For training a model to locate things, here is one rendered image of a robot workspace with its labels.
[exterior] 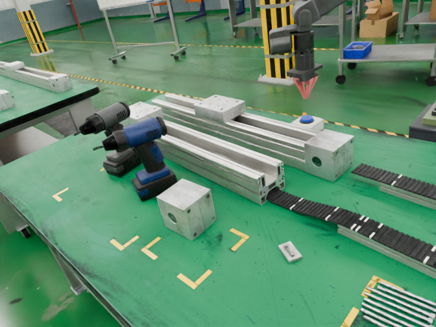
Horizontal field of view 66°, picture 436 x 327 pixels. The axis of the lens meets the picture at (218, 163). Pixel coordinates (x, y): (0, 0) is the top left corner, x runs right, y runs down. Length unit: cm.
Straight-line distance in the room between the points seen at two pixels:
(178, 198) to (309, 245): 31
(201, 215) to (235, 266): 15
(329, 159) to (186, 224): 41
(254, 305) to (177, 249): 24
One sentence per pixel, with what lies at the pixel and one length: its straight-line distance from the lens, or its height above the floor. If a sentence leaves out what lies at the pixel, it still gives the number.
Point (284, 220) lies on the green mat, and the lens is 83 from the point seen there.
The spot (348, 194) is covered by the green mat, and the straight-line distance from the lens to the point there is 91.
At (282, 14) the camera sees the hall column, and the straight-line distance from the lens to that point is 402.
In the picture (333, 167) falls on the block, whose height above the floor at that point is 83.
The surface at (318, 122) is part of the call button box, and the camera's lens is 115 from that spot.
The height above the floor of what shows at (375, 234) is 81.
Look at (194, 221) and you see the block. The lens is 80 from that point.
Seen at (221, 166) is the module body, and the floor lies 85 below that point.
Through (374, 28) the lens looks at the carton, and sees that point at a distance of 587.
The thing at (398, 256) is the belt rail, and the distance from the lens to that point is 76.
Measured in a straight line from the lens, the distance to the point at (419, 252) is 75.
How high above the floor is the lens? 133
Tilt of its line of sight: 30 degrees down
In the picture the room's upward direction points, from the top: 11 degrees counter-clockwise
